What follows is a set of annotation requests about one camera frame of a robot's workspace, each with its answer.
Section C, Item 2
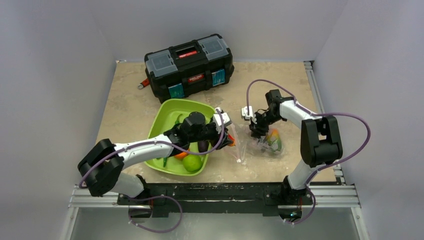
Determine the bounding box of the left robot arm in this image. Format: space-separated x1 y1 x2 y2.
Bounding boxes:
77 108 234 205

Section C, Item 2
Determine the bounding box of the black plastic toolbox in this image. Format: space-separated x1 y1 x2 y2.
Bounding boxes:
144 33 235 103

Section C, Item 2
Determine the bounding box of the purple fake eggplant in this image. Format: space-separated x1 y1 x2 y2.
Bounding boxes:
197 140 210 153

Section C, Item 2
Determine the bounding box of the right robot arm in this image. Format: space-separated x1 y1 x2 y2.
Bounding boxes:
241 89 343 204

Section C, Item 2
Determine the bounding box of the green fake apple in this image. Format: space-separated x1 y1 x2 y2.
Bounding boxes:
182 155 203 173

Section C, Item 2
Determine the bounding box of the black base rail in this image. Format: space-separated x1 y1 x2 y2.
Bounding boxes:
117 182 313 220

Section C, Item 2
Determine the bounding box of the clear zip top bag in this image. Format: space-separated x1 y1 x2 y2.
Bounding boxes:
224 124 285 163

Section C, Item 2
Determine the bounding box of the red handled tool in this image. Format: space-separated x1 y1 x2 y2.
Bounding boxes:
137 78 150 90

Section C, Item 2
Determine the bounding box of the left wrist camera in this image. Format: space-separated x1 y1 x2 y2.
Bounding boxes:
212 107 232 134

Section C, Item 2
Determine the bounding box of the red fake food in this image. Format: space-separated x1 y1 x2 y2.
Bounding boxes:
227 135 236 147

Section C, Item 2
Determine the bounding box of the orange green fake mango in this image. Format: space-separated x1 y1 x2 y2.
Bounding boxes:
265 129 283 152

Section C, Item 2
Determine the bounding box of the green plastic tray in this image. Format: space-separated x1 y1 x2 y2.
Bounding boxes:
144 98 215 177

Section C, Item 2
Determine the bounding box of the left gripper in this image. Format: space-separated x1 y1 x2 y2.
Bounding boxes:
188 120 232 149

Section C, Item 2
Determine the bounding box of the aluminium frame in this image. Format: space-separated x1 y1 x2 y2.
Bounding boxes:
62 60 370 240

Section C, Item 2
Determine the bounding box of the orange fake fruit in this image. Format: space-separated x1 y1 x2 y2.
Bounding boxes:
173 151 189 160

